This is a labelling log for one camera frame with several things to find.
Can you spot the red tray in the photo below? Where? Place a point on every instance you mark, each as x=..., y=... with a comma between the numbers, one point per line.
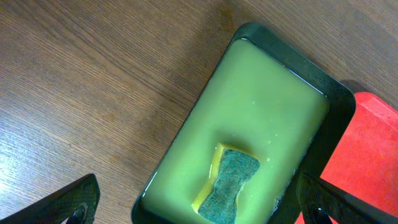
x=364, y=163

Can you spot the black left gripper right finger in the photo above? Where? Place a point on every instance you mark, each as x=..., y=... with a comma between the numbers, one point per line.
x=322, y=202

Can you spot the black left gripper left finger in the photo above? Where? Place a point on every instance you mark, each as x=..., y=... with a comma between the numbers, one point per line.
x=75, y=203

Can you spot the yellow green sponge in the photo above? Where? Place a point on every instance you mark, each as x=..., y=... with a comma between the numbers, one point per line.
x=231, y=168

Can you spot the green tray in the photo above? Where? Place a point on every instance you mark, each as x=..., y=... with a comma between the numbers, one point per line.
x=268, y=100

